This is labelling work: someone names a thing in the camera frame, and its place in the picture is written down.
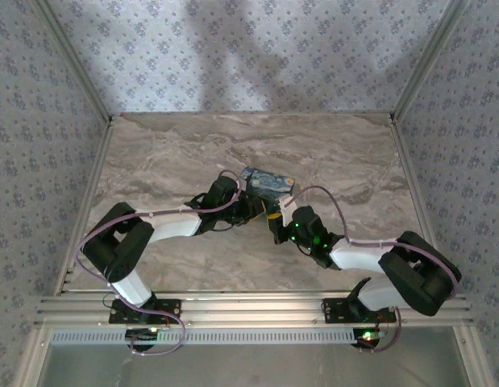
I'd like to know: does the starry night print box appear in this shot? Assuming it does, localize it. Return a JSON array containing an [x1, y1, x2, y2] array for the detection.
[[237, 165, 297, 205]]

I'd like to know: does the black controller board with LED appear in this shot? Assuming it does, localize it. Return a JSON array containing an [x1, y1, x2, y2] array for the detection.
[[353, 328, 389, 352], [126, 327, 169, 352]]

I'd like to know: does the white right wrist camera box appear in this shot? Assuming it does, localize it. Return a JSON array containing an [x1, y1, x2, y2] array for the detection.
[[279, 197, 295, 235]]

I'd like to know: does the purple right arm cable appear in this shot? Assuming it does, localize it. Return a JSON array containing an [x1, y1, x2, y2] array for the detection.
[[287, 185, 462, 354]]

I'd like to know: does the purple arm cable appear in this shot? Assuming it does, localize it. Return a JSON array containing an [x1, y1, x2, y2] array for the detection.
[[73, 169, 250, 356], [287, 185, 462, 354]]

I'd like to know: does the aluminium cross rail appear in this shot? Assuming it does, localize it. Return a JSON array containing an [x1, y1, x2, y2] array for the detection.
[[35, 293, 474, 327]]

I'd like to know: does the aluminium table side rail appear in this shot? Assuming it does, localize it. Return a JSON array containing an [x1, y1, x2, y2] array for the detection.
[[389, 114, 451, 293], [53, 116, 115, 298]]

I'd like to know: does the grey slotted cable duct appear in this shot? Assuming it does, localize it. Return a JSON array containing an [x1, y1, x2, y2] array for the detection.
[[50, 328, 357, 347]]

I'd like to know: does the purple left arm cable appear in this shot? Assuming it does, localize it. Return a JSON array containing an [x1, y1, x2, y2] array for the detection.
[[73, 169, 250, 356]]

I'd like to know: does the aluminium frame post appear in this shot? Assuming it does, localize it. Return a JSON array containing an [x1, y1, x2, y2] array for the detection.
[[31, 0, 115, 126], [389, 0, 472, 126]]

